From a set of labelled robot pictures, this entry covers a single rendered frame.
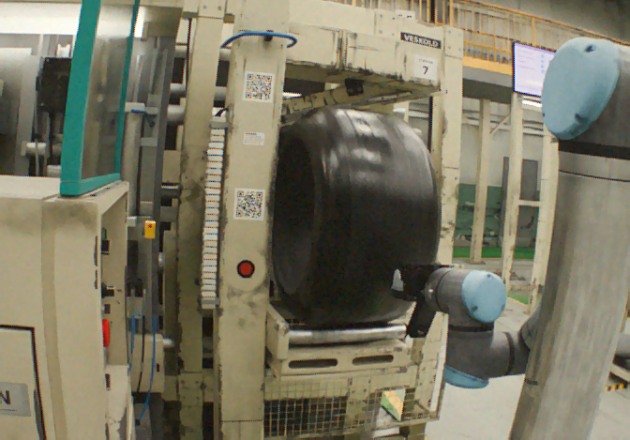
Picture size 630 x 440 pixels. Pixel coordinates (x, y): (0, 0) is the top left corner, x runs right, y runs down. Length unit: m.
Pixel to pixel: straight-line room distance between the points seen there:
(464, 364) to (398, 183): 0.47
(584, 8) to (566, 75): 14.00
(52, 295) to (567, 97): 0.54
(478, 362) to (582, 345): 0.38
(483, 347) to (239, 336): 0.66
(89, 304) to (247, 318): 0.89
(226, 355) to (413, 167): 0.67
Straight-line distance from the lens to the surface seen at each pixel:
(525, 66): 5.45
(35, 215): 0.46
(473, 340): 0.92
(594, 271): 0.56
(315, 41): 1.63
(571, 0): 14.33
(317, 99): 1.74
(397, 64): 1.73
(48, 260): 0.47
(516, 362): 0.97
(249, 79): 1.28
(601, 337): 0.59
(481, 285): 0.89
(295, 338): 1.29
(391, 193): 1.17
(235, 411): 1.42
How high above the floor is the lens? 1.30
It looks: 3 degrees down
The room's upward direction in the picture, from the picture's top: 4 degrees clockwise
